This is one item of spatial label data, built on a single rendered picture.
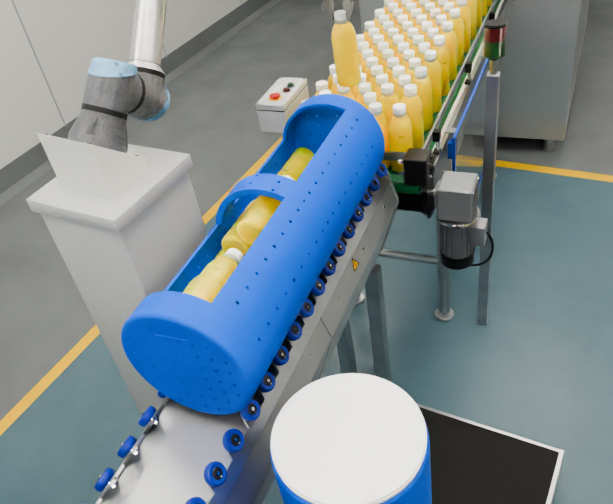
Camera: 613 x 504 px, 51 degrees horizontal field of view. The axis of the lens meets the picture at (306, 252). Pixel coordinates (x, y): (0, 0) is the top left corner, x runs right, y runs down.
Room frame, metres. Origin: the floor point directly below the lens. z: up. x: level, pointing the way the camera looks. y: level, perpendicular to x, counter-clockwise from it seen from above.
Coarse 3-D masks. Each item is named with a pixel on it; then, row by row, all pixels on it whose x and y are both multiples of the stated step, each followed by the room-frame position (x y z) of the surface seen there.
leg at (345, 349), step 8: (344, 328) 1.60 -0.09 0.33; (344, 336) 1.61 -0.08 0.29; (344, 344) 1.61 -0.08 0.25; (352, 344) 1.64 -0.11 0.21; (344, 352) 1.61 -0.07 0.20; (352, 352) 1.63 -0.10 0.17; (344, 360) 1.61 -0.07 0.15; (352, 360) 1.62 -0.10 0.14; (344, 368) 1.62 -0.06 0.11; (352, 368) 1.61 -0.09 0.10
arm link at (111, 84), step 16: (96, 64) 1.61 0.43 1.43; (112, 64) 1.60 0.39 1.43; (128, 64) 1.62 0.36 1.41; (96, 80) 1.58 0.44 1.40; (112, 80) 1.58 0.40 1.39; (128, 80) 1.60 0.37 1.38; (96, 96) 1.56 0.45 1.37; (112, 96) 1.56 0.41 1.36; (128, 96) 1.59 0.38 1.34; (144, 96) 1.64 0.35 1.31; (128, 112) 1.63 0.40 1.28
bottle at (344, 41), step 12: (336, 24) 1.80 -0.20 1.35; (348, 24) 1.79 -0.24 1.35; (336, 36) 1.78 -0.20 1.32; (348, 36) 1.77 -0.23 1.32; (336, 48) 1.78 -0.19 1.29; (348, 48) 1.77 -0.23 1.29; (336, 60) 1.79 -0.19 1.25; (348, 60) 1.77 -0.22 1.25; (336, 72) 1.80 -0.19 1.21; (348, 72) 1.77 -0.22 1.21; (348, 84) 1.77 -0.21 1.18
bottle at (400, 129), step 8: (392, 120) 1.69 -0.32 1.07; (400, 120) 1.68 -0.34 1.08; (408, 120) 1.68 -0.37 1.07; (392, 128) 1.68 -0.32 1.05; (400, 128) 1.67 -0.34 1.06; (408, 128) 1.67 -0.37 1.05; (392, 136) 1.68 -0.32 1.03; (400, 136) 1.67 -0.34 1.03; (408, 136) 1.67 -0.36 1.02; (392, 144) 1.68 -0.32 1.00; (400, 144) 1.67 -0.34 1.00; (408, 144) 1.67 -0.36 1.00; (392, 168) 1.69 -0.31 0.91; (400, 168) 1.67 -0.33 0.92
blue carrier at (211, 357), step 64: (320, 128) 1.63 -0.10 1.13; (256, 192) 1.21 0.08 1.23; (320, 192) 1.22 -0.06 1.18; (192, 256) 1.16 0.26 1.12; (256, 256) 1.00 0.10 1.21; (320, 256) 1.10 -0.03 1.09; (128, 320) 0.89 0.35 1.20; (192, 320) 0.83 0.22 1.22; (256, 320) 0.87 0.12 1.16; (192, 384) 0.84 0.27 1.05; (256, 384) 0.80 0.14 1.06
